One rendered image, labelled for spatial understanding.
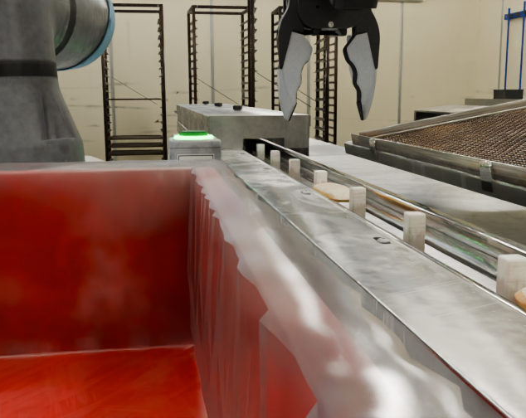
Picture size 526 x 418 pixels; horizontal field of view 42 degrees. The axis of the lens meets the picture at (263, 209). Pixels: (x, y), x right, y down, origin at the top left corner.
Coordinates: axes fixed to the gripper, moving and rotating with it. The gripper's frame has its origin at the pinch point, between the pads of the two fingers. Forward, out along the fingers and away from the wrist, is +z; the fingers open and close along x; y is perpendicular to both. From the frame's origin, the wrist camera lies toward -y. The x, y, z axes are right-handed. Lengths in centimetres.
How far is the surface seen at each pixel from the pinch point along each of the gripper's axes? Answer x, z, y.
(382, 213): -1.4, 8.8, -14.1
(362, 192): -0.3, 7.3, -11.5
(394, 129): -15.9, 3.3, 21.8
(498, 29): -373, -71, 651
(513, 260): 0.4, 6.9, -39.4
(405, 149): -9.5, 4.4, 1.3
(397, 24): -273, -80, 699
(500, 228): -16.0, 11.8, -8.9
